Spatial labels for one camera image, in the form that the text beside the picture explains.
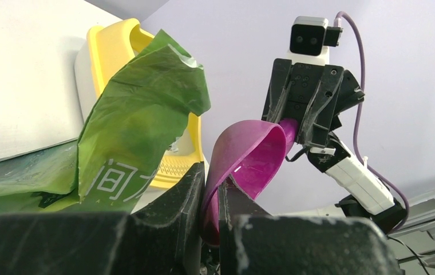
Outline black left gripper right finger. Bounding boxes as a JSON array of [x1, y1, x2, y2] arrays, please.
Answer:
[[218, 178, 401, 274]]

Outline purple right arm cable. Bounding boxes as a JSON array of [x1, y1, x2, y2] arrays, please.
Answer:
[[334, 11, 411, 233]]

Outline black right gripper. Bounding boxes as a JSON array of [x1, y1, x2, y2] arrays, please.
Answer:
[[262, 58, 365, 148]]

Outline green cat litter bag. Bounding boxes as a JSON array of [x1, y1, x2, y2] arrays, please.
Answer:
[[0, 30, 211, 214]]

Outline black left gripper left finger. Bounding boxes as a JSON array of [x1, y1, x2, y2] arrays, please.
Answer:
[[0, 163, 205, 274]]

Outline magenta plastic scoop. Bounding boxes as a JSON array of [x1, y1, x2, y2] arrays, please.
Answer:
[[200, 119, 299, 246]]

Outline yellow litter box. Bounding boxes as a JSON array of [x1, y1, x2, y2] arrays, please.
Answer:
[[75, 18, 211, 196]]

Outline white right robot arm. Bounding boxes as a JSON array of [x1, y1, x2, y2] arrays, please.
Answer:
[[262, 58, 408, 234]]

